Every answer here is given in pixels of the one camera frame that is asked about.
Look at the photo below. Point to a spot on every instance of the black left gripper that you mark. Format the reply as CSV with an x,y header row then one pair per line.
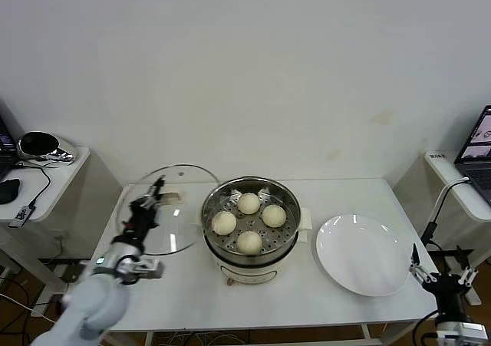
x,y
142,219

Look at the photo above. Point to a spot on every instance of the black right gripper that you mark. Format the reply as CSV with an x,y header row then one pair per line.
x,y
445,288

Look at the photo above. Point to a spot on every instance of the round glass pot lid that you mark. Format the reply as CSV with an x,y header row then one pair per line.
x,y
184,215

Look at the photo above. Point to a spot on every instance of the white steamed baozi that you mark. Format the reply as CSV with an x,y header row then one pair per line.
x,y
249,242
274,215
249,203
223,223

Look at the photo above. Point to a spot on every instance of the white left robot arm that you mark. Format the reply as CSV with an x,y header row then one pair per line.
x,y
96,300

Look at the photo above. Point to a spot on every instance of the steel steamer basket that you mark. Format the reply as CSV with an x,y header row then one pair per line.
x,y
285,231

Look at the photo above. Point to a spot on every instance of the black power adapter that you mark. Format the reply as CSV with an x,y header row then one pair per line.
x,y
429,231

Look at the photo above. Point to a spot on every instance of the round white plate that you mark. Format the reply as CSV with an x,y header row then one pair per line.
x,y
360,254

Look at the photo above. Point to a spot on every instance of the white labelled box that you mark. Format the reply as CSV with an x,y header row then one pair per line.
x,y
437,156

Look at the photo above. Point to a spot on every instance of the shiny chrome helmet-shaped device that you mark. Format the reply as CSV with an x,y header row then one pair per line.
x,y
42,146

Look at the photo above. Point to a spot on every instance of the cream electric pot base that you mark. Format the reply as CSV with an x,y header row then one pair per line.
x,y
249,273

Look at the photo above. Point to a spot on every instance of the black computer mouse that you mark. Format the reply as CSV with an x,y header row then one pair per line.
x,y
9,190

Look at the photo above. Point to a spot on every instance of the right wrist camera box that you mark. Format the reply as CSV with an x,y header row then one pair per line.
x,y
460,330

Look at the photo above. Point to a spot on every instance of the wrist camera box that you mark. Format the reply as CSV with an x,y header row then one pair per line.
x,y
460,330
147,268

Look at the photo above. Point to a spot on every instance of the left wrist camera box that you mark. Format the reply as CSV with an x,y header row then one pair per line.
x,y
147,268

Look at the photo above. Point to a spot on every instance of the white wall socket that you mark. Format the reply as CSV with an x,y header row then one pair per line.
x,y
61,234

